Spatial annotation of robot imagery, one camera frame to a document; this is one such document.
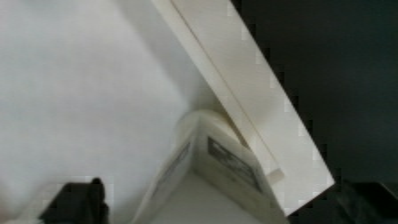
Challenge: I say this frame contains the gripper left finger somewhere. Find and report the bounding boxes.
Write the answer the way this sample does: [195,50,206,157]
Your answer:
[39,178,108,224]

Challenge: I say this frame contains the white square tabletop tray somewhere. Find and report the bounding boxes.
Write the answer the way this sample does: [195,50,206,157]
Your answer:
[0,0,334,224]

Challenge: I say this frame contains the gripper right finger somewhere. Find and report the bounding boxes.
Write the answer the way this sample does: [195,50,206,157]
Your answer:
[332,181,398,224]

